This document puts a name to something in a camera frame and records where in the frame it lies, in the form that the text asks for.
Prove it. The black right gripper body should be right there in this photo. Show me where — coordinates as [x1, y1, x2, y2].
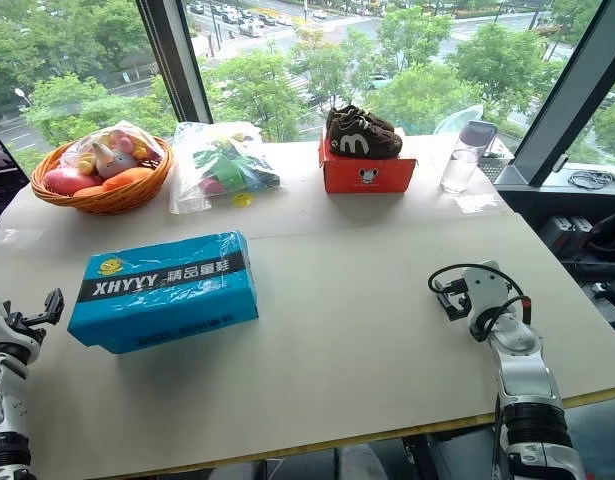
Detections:
[434, 279, 472, 304]

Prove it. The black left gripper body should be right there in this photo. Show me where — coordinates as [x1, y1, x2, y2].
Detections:
[6, 308, 51, 335]

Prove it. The blue shoe box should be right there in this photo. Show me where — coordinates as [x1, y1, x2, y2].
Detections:
[66, 229, 261, 356]

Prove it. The red shoe box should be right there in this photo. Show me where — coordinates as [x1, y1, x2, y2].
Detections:
[319, 130, 419, 195]

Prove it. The orange wicker basket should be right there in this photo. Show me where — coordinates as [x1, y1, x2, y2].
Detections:
[30, 133, 175, 216]

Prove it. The pink plush toy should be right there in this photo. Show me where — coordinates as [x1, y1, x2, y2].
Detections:
[42, 168, 103, 194]

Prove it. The clear bottle with purple lid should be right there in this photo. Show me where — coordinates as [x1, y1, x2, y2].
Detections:
[439, 120, 499, 196]

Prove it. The black battery box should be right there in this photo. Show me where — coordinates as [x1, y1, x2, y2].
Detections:
[540, 214, 596, 262]

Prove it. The perforated metal plate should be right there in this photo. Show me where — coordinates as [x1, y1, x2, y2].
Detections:
[479, 148, 516, 187]

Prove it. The black laptop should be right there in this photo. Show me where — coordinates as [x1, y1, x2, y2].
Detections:
[0, 133, 31, 237]

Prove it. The orange plush toy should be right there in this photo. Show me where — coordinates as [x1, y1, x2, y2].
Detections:
[72, 166, 156, 199]

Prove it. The clear plastic toy wrapping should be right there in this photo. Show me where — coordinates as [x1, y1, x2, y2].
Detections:
[55, 119, 164, 197]

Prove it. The black table leg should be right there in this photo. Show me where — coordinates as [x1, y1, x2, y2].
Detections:
[398, 433, 439, 480]

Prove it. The grey unicorn plush toy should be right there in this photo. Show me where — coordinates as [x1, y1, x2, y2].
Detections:
[90, 130, 139, 180]

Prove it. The brown shoe with white logo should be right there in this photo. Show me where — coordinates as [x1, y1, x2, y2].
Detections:
[326, 116, 405, 161]
[328, 104, 396, 134]

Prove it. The grey rounded shape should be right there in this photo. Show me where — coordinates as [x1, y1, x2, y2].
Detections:
[335, 441, 389, 480]

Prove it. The green plastic toy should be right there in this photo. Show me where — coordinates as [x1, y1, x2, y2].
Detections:
[193, 141, 249, 194]

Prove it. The clear plastic bag of toys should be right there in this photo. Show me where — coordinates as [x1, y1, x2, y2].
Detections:
[168, 120, 291, 216]

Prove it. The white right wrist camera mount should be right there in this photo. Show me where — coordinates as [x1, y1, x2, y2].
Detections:
[458, 259, 514, 326]

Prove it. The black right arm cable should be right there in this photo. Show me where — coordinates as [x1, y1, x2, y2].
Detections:
[428, 263, 534, 347]

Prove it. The thin coiled grey cable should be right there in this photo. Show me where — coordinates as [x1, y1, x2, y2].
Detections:
[568, 169, 615, 191]

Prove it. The dark window frame pillar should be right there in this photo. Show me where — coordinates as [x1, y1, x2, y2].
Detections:
[135, 0, 214, 124]
[493, 0, 615, 189]

